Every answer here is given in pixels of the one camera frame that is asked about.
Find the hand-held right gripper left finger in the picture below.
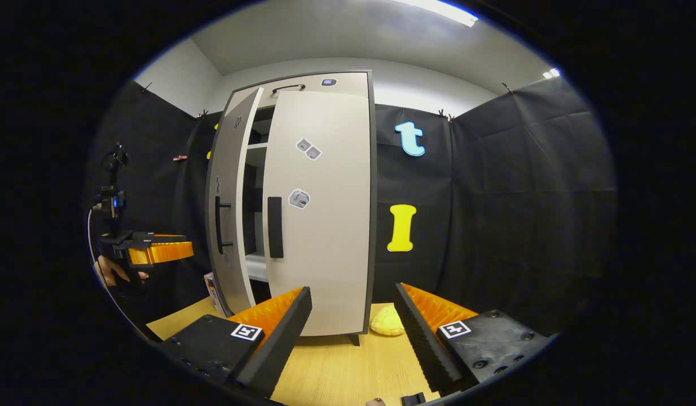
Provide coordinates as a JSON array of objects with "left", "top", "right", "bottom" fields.
[{"left": 156, "top": 286, "right": 313, "bottom": 398}]

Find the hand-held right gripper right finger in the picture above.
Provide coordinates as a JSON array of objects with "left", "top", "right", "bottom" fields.
[{"left": 394, "top": 282, "right": 554, "bottom": 395}]

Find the grey cabinet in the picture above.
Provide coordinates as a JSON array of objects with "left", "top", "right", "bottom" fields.
[{"left": 205, "top": 70, "right": 378, "bottom": 346}]

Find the grey cabinet door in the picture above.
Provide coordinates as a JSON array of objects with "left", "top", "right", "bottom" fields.
[
  {"left": 207, "top": 86, "right": 265, "bottom": 317},
  {"left": 262, "top": 90, "right": 372, "bottom": 337}
]

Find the beige cabinet drawer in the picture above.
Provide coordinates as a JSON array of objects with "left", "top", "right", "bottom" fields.
[{"left": 227, "top": 72, "right": 370, "bottom": 116}]

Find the yellow bread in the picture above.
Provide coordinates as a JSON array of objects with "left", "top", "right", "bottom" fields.
[{"left": 369, "top": 304, "right": 406, "bottom": 337}]

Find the white printed box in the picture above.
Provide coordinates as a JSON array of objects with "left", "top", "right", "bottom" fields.
[{"left": 204, "top": 272, "right": 227, "bottom": 317}]

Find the black backdrop cloth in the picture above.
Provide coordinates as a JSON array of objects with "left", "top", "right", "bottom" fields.
[{"left": 86, "top": 76, "right": 616, "bottom": 339}]

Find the long ceiling light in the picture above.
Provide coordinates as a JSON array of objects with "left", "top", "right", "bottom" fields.
[{"left": 390, "top": 0, "right": 478, "bottom": 28}]

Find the black door handle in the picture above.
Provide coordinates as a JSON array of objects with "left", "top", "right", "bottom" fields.
[
  {"left": 215, "top": 196, "right": 234, "bottom": 254},
  {"left": 267, "top": 197, "right": 284, "bottom": 259}
]

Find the thin grey cable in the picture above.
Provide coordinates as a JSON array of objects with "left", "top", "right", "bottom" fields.
[{"left": 87, "top": 208, "right": 151, "bottom": 340}]

